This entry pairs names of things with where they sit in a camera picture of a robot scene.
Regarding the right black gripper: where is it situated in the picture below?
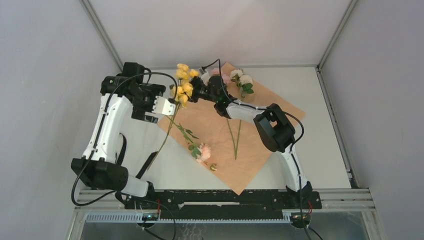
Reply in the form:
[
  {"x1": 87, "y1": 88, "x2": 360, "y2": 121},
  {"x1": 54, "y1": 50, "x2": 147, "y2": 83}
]
[{"x1": 173, "y1": 76, "x2": 218, "y2": 104}]

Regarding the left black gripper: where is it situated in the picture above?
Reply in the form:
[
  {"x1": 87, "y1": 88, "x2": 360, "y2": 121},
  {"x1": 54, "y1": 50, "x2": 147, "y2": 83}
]
[{"x1": 132, "y1": 83, "x2": 167, "y2": 123}]

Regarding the pink fake flower stem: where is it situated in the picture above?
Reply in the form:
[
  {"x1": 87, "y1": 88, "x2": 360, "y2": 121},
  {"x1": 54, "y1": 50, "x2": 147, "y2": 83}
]
[{"x1": 208, "y1": 67, "x2": 238, "y2": 160}]

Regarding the white fake flower stem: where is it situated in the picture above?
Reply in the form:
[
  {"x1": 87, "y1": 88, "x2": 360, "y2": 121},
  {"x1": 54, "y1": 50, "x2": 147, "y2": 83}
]
[{"x1": 230, "y1": 68, "x2": 254, "y2": 160}]

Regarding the yellow fake flower stem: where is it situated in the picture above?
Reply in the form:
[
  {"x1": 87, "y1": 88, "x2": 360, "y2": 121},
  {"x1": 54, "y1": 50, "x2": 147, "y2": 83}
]
[{"x1": 144, "y1": 63, "x2": 199, "y2": 169}]

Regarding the orange wrapping paper sheet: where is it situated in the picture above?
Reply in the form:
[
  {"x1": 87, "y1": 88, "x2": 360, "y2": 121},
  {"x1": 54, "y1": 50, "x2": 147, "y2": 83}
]
[{"x1": 169, "y1": 73, "x2": 306, "y2": 195}]

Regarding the peach fake flower stem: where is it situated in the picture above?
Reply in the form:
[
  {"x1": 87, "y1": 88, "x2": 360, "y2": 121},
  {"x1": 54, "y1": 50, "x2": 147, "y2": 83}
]
[{"x1": 167, "y1": 116, "x2": 218, "y2": 172}]

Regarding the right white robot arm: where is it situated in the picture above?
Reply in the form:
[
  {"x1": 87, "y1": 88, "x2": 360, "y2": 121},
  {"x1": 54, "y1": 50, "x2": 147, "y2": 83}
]
[{"x1": 189, "y1": 75, "x2": 313, "y2": 208}]

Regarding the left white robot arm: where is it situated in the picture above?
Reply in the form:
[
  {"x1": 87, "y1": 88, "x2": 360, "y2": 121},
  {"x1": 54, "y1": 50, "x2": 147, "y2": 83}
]
[{"x1": 71, "y1": 74, "x2": 176, "y2": 209}]

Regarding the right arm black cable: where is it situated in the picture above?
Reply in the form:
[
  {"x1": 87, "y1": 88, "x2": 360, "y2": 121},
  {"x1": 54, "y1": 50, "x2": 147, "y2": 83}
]
[{"x1": 200, "y1": 58, "x2": 314, "y2": 240}]

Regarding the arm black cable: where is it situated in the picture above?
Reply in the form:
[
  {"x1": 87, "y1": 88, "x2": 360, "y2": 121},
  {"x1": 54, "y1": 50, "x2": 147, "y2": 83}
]
[
  {"x1": 200, "y1": 58, "x2": 314, "y2": 240},
  {"x1": 70, "y1": 67, "x2": 180, "y2": 208}
]

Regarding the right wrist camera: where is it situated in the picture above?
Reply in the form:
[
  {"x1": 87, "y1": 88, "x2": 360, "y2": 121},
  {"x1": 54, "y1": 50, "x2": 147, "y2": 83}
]
[{"x1": 199, "y1": 67, "x2": 211, "y2": 85}]

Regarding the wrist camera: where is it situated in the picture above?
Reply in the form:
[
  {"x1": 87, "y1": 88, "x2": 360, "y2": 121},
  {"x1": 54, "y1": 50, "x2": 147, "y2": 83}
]
[
  {"x1": 121, "y1": 62, "x2": 146, "y2": 84},
  {"x1": 199, "y1": 67, "x2": 211, "y2": 85}
]

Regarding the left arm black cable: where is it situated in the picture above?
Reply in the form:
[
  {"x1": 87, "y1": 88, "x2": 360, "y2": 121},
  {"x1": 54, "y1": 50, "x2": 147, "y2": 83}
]
[{"x1": 70, "y1": 67, "x2": 180, "y2": 208}]

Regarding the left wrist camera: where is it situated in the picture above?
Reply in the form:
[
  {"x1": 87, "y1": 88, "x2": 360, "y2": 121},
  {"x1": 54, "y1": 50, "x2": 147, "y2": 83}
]
[{"x1": 121, "y1": 62, "x2": 146, "y2": 84}]

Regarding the black ribbon strap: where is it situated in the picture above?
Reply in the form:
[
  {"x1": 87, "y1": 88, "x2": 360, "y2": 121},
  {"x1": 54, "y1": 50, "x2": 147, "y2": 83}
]
[{"x1": 135, "y1": 150, "x2": 159, "y2": 180}]

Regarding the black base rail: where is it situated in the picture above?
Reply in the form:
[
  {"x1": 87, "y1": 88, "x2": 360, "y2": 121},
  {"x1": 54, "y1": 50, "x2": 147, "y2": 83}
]
[{"x1": 118, "y1": 189, "x2": 322, "y2": 221}]

